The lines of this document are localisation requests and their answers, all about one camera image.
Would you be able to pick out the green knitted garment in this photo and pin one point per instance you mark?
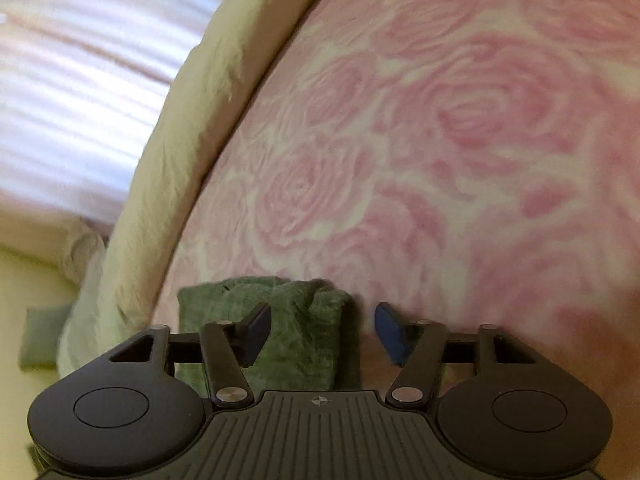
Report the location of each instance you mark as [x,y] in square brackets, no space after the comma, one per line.
[313,343]

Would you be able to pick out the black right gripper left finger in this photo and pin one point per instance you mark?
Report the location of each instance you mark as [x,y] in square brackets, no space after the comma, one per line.
[223,348]

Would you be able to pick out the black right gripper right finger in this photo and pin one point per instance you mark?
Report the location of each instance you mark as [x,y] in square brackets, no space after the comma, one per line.
[422,349]

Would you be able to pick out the white sheer curtain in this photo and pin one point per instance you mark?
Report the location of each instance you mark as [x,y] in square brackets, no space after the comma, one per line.
[82,84]

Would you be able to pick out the pink rose pattern blanket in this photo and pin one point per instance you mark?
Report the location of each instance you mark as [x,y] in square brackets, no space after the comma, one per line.
[468,161]

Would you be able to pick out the small grey green cloth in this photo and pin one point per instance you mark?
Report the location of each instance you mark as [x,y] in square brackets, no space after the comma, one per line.
[41,332]

